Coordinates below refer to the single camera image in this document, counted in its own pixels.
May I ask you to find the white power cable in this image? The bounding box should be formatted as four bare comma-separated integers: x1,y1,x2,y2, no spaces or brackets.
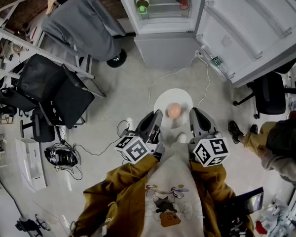
147,49,212,115

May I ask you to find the white plastic bag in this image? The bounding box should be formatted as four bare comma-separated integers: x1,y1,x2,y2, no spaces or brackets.
259,196,294,237

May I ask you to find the black device with cables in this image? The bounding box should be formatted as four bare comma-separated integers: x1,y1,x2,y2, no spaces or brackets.
44,143,83,180

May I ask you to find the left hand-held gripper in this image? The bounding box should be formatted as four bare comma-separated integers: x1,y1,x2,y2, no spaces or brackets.
114,110,166,164

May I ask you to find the small clear bottle green label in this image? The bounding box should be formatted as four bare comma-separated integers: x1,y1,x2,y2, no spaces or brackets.
211,55,224,66

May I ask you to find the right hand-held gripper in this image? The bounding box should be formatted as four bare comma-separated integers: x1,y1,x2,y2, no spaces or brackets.
187,107,230,168

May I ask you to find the white metal shelf rack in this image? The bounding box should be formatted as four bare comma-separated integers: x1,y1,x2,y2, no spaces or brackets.
0,21,107,98

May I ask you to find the white round plate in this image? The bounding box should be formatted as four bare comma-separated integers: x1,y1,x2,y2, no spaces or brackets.
154,88,193,129

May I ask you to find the black folding stand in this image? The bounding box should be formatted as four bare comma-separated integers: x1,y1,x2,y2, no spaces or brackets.
16,213,51,233

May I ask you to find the black screen device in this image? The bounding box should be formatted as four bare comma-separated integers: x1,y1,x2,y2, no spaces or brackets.
226,187,264,237

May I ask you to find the black rubber wheel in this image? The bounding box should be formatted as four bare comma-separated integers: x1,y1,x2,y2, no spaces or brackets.
106,48,127,68

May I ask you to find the brown egg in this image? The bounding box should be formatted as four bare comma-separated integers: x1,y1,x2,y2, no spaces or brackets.
165,103,182,119

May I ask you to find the black mesh office chair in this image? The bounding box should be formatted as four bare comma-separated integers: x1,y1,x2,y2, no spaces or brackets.
16,53,96,143

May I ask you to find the black swivel chair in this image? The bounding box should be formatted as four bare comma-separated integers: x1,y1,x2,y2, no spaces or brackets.
233,70,296,119

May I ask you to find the person's cream printed sweatshirt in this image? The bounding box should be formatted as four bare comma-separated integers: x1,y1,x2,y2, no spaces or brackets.
142,142,205,237

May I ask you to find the white cardboard box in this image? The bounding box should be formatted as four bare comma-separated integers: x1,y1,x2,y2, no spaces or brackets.
14,138,47,192

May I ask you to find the grey fabric cover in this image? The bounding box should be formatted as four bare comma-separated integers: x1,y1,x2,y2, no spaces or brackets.
41,0,126,62

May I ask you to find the person's left forearm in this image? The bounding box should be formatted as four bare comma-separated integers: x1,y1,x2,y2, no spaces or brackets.
82,154,160,207

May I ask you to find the white refrigerator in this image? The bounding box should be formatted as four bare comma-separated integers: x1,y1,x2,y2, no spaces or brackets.
112,0,296,88

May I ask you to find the person's right forearm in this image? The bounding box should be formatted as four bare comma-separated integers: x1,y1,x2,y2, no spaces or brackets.
188,160,237,207

